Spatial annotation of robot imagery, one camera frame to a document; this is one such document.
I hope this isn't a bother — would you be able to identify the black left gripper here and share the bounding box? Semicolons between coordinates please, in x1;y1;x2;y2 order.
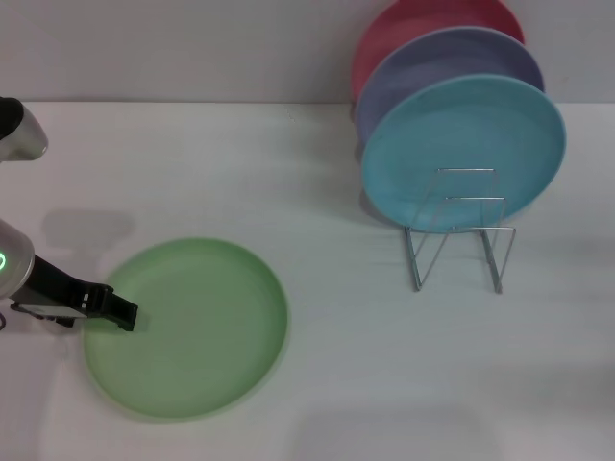
27;254;140;334

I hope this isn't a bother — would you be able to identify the green round plate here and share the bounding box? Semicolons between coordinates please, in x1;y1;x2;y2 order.
82;236;291;424

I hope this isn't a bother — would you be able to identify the purple round plate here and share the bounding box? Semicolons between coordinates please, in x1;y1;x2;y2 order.
355;27;547;146

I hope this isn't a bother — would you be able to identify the red round plate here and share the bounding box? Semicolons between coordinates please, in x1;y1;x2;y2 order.
350;0;526;112

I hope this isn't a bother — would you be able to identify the blue round plate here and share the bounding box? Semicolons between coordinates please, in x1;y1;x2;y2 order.
360;73;567;234

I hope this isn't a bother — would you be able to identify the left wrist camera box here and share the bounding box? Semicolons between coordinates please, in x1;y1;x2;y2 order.
10;301;89;329

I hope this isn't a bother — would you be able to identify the silver wire plate rack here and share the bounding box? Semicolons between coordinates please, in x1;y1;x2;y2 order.
404;167;518;295

